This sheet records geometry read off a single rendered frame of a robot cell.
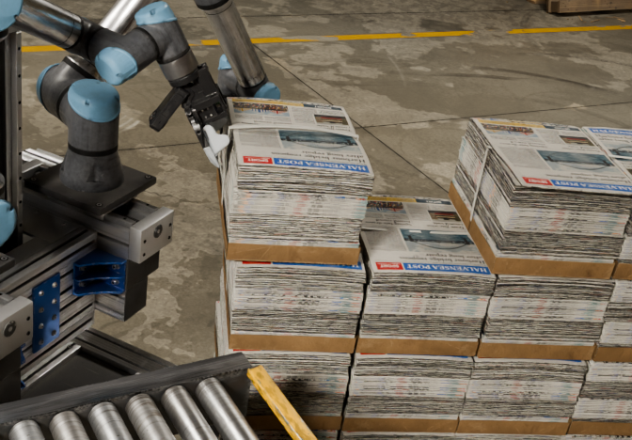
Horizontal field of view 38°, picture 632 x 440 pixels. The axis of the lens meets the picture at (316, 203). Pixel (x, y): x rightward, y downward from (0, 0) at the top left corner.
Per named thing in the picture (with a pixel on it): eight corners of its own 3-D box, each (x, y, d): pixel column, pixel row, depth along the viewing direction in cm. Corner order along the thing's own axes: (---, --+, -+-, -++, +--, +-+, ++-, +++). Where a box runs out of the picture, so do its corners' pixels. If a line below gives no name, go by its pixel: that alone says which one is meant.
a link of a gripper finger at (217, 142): (237, 159, 196) (220, 118, 196) (212, 169, 196) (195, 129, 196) (239, 159, 199) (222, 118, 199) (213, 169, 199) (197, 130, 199)
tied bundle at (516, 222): (446, 196, 239) (465, 114, 228) (552, 203, 244) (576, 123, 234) (489, 275, 206) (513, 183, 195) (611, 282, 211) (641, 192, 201)
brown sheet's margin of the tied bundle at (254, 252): (220, 223, 209) (222, 206, 207) (345, 228, 214) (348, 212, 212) (225, 260, 195) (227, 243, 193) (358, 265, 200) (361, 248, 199)
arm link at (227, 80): (260, 63, 250) (256, 101, 255) (237, 50, 257) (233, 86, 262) (237, 66, 245) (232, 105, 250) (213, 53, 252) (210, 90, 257)
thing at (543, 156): (470, 120, 226) (471, 116, 225) (579, 129, 231) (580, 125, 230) (519, 189, 194) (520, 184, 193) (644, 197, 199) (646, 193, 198)
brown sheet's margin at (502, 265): (447, 195, 238) (450, 180, 236) (551, 201, 244) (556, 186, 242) (490, 274, 205) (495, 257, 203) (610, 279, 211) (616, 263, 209)
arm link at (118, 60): (87, 76, 188) (126, 49, 194) (124, 94, 182) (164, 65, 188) (76, 44, 182) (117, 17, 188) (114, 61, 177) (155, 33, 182)
